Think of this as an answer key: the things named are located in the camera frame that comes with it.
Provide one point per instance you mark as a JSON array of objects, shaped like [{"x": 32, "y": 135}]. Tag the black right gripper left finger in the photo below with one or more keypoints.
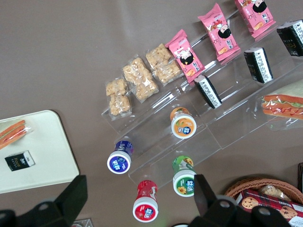
[{"x": 68, "y": 201}]

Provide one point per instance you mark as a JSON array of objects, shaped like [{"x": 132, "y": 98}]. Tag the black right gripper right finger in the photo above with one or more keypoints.
[{"x": 208, "y": 203}]

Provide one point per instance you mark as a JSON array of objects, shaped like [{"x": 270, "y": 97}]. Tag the blue gum bottle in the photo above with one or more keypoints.
[{"x": 119, "y": 163}]

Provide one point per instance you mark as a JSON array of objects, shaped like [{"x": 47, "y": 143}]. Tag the cream plastic tray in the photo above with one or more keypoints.
[{"x": 47, "y": 142}]

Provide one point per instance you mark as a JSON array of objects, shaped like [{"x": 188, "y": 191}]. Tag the red gum bottle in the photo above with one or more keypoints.
[{"x": 145, "y": 209}]

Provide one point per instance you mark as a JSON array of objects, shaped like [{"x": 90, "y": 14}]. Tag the orange gum bottle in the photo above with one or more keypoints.
[{"x": 183, "y": 127}]

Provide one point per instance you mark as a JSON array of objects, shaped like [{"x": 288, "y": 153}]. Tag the brown wicker snack basket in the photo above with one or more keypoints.
[{"x": 260, "y": 182}]

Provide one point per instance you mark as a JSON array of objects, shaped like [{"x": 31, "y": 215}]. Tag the red plaid cookie box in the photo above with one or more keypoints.
[{"x": 267, "y": 201}]

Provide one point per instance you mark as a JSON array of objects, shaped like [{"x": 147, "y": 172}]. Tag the small black box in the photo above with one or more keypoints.
[{"x": 19, "y": 162}]

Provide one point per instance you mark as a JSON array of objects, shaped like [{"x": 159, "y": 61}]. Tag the clear rice crisp packet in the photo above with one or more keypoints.
[
  {"x": 272, "y": 191},
  {"x": 139, "y": 79},
  {"x": 163, "y": 62},
  {"x": 118, "y": 100}
]

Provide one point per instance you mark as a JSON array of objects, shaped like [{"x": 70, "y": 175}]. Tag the clear acrylic tiered stand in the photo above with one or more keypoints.
[
  {"x": 236, "y": 113},
  {"x": 151, "y": 137}
]

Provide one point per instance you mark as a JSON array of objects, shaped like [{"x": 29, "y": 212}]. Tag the small wrapped triangular sandwich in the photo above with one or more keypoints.
[{"x": 13, "y": 133}]

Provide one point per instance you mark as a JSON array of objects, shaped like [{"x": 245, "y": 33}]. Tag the black flat board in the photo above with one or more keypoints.
[{"x": 300, "y": 175}]

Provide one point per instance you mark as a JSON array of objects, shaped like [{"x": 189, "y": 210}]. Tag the black carton right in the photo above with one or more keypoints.
[{"x": 208, "y": 91}]

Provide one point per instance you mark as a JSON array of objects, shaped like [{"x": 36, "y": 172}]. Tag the black carton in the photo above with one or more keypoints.
[
  {"x": 208, "y": 91},
  {"x": 291, "y": 37},
  {"x": 258, "y": 65}
]

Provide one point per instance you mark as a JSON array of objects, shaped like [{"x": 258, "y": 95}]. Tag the large wrapped triangular sandwich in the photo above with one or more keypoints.
[{"x": 284, "y": 104}]

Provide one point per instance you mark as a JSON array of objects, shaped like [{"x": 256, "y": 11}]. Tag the pink cartoon snack packet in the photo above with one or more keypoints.
[
  {"x": 219, "y": 35},
  {"x": 187, "y": 59},
  {"x": 254, "y": 14}
]

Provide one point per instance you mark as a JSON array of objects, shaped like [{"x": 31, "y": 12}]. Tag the black carton middle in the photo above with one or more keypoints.
[{"x": 258, "y": 65}]

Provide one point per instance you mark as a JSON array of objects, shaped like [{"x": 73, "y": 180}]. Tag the black carton left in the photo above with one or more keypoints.
[{"x": 291, "y": 37}]

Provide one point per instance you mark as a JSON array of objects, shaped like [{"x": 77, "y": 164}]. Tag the small silver metal bracket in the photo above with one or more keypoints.
[{"x": 82, "y": 222}]

